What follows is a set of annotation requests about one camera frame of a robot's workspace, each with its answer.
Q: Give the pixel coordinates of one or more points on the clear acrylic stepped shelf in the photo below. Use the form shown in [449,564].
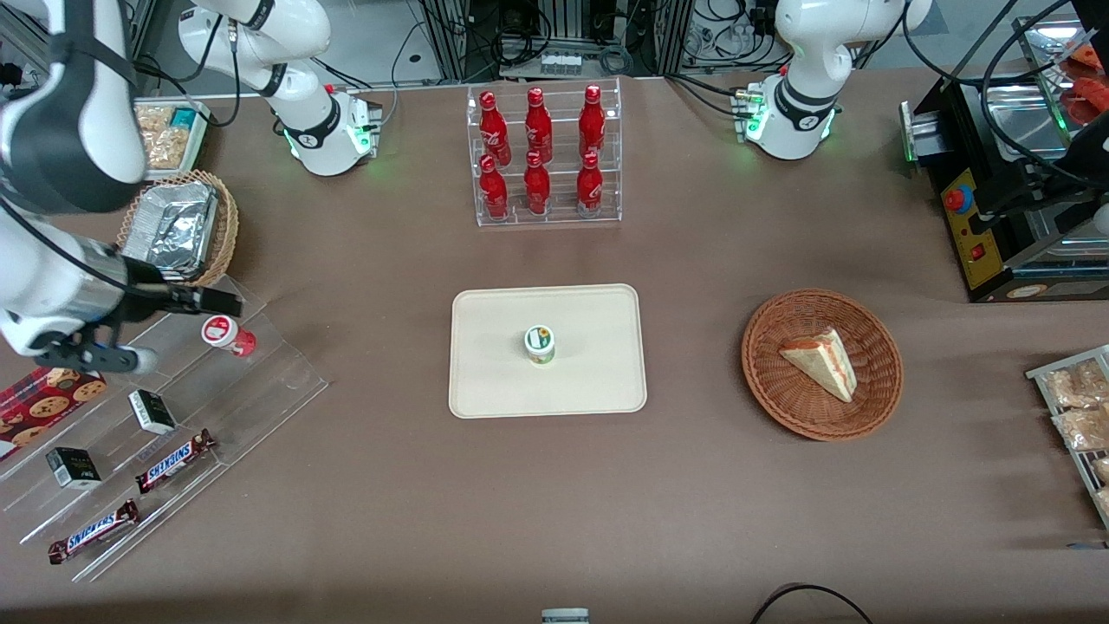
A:
[260,381]

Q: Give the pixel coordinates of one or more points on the Snickers bar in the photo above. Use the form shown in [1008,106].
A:
[94,531]
[173,461]

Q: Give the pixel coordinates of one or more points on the small black box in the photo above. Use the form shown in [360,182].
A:
[73,469]
[152,412]

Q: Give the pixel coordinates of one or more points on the red cola bottle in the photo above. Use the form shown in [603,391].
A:
[494,195]
[589,191]
[592,126]
[495,134]
[538,130]
[536,191]

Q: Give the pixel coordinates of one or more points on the small grey box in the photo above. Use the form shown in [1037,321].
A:
[565,616]

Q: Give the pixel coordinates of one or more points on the cream plastic tray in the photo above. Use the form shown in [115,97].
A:
[589,373]

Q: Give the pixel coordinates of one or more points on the white power strip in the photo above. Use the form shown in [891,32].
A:
[560,63]

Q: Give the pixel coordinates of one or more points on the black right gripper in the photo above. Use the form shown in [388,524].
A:
[149,290]

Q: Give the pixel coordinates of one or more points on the clear acrylic bottle rack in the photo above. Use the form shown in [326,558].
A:
[546,208]

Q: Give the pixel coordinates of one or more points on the aluminium foil container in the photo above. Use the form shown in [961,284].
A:
[178,230]

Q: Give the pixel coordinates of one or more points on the clear bag of pastries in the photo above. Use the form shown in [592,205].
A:
[1083,429]
[1074,386]

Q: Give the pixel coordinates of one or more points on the red yogurt cup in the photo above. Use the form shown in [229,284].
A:
[223,333]

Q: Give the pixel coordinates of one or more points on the red plaid cookie box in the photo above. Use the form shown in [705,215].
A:
[43,407]

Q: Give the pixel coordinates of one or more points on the green yogurt cup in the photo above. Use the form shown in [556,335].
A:
[540,345]

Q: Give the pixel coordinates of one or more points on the light wicker basket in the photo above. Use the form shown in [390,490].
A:
[223,234]

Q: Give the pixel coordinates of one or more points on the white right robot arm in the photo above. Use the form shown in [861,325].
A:
[69,130]

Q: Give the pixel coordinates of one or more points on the black machine with yellow panel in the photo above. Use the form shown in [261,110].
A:
[975,251]

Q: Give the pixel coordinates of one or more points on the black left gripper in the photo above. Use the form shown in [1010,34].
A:
[1093,146]

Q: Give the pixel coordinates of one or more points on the wrapped triangle sandwich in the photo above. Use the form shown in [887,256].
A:
[823,364]

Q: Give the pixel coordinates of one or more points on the teal snack pack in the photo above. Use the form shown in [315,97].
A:
[184,118]

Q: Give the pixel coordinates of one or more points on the clear cracker bag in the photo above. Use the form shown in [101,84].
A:
[166,149]
[154,120]

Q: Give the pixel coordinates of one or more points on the red snack package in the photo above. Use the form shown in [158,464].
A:
[1087,87]

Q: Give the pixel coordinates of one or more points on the round brown wicker basket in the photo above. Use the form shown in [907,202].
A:
[780,390]

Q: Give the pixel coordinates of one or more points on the white snack bin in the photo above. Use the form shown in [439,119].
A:
[201,143]

